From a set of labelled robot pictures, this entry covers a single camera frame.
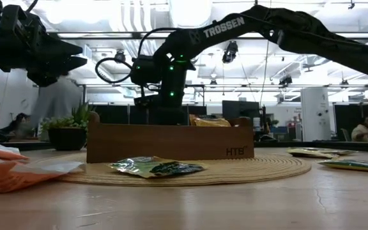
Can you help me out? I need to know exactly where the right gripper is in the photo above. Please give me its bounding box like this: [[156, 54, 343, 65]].
[[134, 94, 190, 126]]

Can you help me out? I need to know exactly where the black partition panel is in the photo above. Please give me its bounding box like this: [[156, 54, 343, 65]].
[[94, 104, 208, 126], [333, 103, 368, 142]]

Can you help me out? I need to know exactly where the potted green succulent plant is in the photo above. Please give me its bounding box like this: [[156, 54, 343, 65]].
[[40, 101, 95, 151]]

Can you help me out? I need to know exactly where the person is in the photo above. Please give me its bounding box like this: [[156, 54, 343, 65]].
[[351, 116, 368, 143], [0, 112, 40, 139], [30, 75, 84, 128]]

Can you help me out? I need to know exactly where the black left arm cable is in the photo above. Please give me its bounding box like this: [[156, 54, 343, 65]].
[[26, 0, 40, 13]]

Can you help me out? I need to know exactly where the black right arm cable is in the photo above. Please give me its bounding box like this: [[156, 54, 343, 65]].
[[95, 27, 185, 84]]

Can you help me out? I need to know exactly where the white column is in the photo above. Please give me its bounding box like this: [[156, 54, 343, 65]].
[[300, 88, 332, 142]]

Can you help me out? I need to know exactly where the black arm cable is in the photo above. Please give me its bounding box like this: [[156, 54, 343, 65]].
[[26, 0, 40, 13], [95, 27, 185, 84]]

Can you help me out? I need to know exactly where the round woven placemat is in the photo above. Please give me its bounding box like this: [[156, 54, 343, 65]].
[[33, 152, 312, 187]]

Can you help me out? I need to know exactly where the black ceiling spotlight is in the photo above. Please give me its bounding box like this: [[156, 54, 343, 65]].
[[113, 50, 127, 64], [221, 40, 239, 64]]

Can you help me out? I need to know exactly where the black monitor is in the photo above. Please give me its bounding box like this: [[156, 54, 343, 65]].
[[221, 100, 261, 121]]

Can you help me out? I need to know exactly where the wooden tea box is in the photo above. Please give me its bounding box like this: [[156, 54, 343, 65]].
[[86, 111, 255, 164]]

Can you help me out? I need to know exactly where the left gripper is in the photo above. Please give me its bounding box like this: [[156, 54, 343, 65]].
[[0, 0, 88, 87]]

